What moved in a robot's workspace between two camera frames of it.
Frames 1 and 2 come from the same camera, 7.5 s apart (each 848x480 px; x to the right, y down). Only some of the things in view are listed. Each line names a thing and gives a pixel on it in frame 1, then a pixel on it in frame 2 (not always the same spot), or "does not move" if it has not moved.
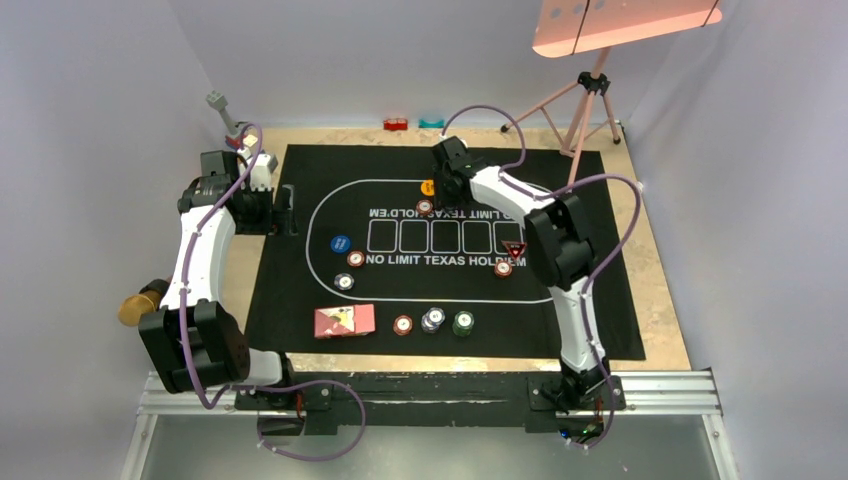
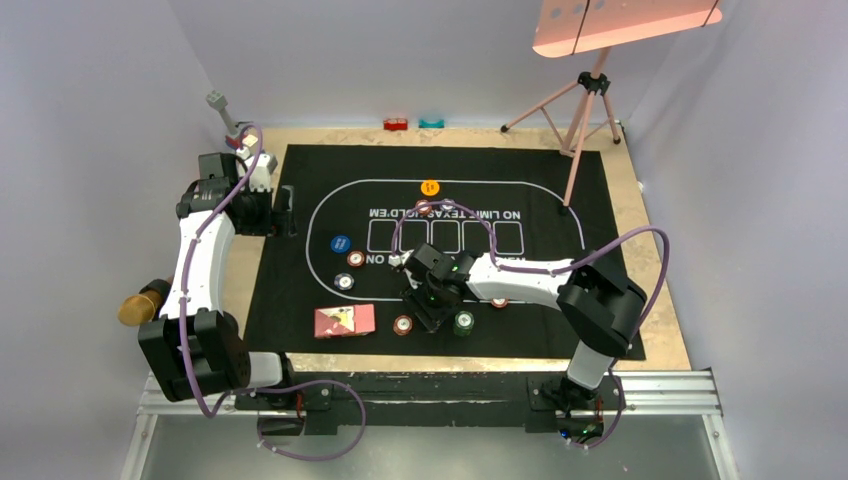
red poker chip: (356, 258) does not move
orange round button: (427, 187) does not move
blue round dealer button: (340, 243) does not move
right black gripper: (441, 197) to (428, 314)
